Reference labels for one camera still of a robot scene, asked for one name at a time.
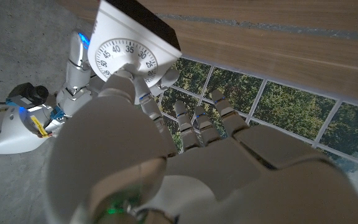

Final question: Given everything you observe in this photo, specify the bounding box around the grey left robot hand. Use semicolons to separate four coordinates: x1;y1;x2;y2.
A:
47;68;358;224

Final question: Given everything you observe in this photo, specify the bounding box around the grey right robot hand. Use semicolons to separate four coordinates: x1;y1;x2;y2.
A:
44;29;180;138

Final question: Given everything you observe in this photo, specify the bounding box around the white kitchen timer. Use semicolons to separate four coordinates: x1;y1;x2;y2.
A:
87;0;183;88

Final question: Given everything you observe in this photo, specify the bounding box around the printed window backdrop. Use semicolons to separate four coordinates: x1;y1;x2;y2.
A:
154;57;358;200

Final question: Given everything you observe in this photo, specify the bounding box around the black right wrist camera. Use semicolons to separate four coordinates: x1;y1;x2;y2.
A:
6;82;50;108

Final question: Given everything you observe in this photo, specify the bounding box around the yellow cable tag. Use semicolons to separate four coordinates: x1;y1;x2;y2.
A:
29;114;50;138

